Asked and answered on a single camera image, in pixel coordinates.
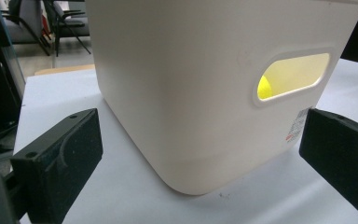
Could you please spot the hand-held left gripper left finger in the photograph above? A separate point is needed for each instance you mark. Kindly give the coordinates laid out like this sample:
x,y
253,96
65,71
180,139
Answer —
x,y
59,161

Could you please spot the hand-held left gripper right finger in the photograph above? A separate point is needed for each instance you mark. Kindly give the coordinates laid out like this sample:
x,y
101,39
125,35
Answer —
x,y
341,155

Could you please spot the yellow tennis ball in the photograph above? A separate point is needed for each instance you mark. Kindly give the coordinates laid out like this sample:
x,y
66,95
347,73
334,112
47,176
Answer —
x,y
264,88

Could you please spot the white plastic storage bin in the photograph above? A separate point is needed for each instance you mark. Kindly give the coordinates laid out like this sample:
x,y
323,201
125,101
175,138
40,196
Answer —
x,y
205,93

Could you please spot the wooden table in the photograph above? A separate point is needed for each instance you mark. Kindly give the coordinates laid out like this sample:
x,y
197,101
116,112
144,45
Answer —
x,y
65,69

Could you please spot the black chair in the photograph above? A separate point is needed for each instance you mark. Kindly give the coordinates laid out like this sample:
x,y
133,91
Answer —
x,y
68,25

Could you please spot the grey chair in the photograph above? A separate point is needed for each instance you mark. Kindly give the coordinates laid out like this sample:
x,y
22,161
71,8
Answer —
x,y
24,21

